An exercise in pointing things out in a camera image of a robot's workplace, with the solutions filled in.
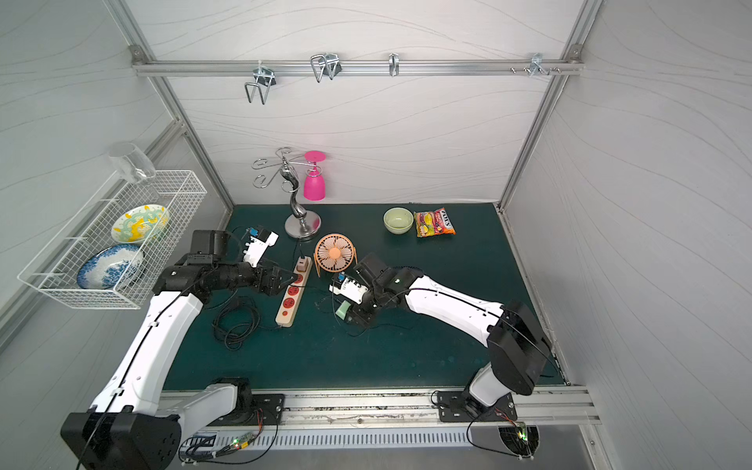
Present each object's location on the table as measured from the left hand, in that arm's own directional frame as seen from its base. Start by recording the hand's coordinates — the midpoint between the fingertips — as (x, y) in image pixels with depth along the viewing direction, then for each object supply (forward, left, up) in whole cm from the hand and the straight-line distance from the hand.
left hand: (284, 271), depth 73 cm
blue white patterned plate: (-6, +34, +10) cm, 36 cm away
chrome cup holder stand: (+34, +7, -21) cm, 41 cm away
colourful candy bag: (+35, -42, -20) cm, 58 cm away
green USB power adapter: (-6, -15, -8) cm, 18 cm away
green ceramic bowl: (+37, -30, -21) cm, 52 cm away
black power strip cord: (-4, +20, -22) cm, 30 cm away
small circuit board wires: (-35, +7, -23) cm, 42 cm away
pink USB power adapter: (+13, +2, -17) cm, 22 cm away
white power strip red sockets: (-1, +5, -21) cm, 22 cm away
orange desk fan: (+17, -9, -16) cm, 24 cm away
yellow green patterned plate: (+7, +35, +10) cm, 37 cm away
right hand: (-5, -16, -12) cm, 21 cm away
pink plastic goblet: (+42, +1, -6) cm, 42 cm away
